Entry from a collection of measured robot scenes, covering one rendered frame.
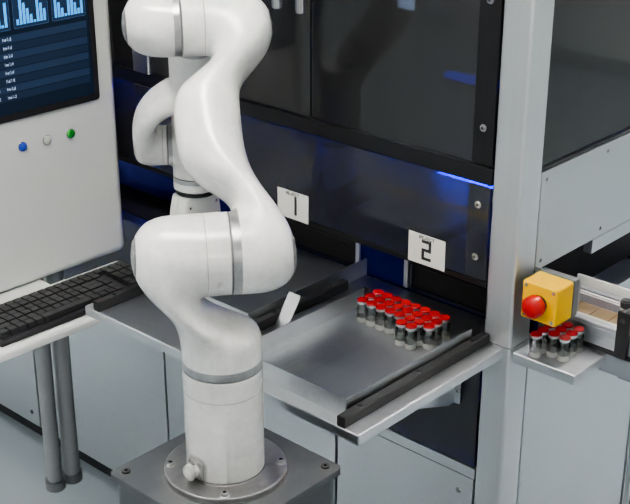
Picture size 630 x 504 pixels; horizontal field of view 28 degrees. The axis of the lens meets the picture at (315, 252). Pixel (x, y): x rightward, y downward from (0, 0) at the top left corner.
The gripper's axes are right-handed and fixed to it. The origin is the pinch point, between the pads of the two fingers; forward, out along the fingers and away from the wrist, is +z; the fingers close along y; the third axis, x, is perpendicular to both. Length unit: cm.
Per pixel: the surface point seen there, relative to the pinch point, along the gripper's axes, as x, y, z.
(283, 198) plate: 4.0, -20.2, -9.4
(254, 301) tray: 11.9, -3.9, 5.7
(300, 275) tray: 10.2, -18.8, 5.3
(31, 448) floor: -97, -22, 93
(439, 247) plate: 43.5, -20.2, -10.0
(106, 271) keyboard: -30.0, -0.7, 11.0
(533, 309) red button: 66, -17, -6
